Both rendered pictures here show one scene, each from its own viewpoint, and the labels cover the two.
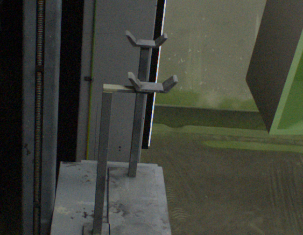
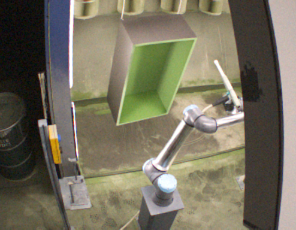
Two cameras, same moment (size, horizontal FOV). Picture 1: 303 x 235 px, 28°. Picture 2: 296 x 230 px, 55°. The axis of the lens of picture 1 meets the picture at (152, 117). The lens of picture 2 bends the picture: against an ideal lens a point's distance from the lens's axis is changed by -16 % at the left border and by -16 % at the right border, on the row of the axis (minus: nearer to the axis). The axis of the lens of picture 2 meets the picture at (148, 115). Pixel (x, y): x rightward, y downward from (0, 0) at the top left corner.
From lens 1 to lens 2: 1.61 m
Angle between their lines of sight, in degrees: 22
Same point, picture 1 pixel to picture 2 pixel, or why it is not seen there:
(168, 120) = (81, 104)
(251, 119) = not seen: hidden behind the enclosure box
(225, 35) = (99, 67)
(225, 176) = (105, 129)
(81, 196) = (66, 190)
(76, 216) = (67, 197)
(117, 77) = (65, 144)
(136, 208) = (79, 193)
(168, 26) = (76, 68)
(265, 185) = (120, 130)
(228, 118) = (103, 99)
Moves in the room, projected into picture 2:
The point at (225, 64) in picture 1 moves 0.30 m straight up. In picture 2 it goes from (100, 78) to (100, 60)
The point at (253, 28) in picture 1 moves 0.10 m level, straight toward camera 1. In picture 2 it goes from (109, 62) to (109, 66)
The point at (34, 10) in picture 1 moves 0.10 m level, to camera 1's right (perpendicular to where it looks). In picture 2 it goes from (50, 170) to (63, 170)
